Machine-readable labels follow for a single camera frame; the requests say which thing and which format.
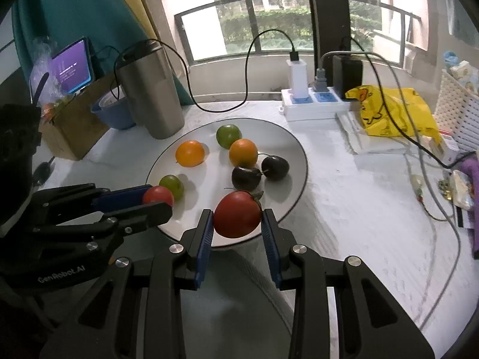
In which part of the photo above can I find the red tomato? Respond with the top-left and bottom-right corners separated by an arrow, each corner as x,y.
213,190 -> 263,239
142,186 -> 175,208

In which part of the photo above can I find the black round object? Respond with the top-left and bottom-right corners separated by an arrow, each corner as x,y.
32,161 -> 57,188

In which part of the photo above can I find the black charger cable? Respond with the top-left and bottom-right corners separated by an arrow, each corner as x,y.
92,29 -> 300,113

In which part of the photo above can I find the steel thermos cup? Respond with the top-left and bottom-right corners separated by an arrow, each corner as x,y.
113,40 -> 186,140

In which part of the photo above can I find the grey cable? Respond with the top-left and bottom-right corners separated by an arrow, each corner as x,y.
313,50 -> 463,330

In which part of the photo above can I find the grey round placemat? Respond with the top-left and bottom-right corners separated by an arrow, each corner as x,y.
176,247 -> 296,359

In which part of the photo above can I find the white paper stack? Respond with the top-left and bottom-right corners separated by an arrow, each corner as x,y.
335,110 -> 420,156

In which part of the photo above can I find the small white red box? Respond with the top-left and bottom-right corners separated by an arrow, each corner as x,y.
436,131 -> 461,163

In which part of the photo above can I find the black power adapter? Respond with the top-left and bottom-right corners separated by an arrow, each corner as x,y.
332,54 -> 363,100

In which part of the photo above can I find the orange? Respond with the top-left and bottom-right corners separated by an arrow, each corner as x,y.
229,139 -> 259,168
175,140 -> 206,168

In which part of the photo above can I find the clear plastic bag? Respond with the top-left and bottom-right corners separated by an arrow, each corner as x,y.
29,37 -> 75,120

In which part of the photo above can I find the balcony railing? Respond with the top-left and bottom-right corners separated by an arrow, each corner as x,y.
174,0 -> 423,68

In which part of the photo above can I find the purple pouch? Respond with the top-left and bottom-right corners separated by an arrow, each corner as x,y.
458,157 -> 479,258

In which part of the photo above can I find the green plum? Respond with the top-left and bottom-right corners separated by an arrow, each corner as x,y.
159,174 -> 185,200
216,124 -> 241,149

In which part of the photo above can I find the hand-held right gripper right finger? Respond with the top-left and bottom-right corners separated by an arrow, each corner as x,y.
261,209 -> 436,359

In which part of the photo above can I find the yellow curtain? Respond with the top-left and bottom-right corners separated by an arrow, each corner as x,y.
107,0 -> 178,68

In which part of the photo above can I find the white charger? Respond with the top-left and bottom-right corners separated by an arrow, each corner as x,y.
286,50 -> 309,100

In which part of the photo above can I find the cardboard box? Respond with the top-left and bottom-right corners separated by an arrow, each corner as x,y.
39,75 -> 120,161

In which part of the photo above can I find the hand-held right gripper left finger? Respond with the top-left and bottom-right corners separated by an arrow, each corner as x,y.
39,209 -> 215,359

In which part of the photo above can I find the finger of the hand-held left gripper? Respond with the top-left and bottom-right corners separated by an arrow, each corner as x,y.
35,202 -> 173,255
33,182 -> 151,226

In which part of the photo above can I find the white basket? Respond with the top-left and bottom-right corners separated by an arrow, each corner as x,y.
436,69 -> 479,154

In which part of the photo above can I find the black window frame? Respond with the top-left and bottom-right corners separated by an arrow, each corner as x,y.
304,0 -> 350,94

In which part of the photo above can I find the yellow plastic bag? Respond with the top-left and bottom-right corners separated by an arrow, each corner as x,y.
344,85 -> 442,146

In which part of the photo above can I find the white plate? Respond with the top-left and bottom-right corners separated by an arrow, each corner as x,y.
145,118 -> 309,247

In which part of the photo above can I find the white power strip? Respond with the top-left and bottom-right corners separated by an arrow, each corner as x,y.
279,86 -> 352,121

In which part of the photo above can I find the blue bowl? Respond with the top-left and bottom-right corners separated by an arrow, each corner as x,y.
91,90 -> 136,130

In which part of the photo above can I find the teal curtain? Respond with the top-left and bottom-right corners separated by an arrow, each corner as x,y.
11,0 -> 188,105

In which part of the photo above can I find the black adapter cable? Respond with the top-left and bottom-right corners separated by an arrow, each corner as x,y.
339,35 -> 479,169

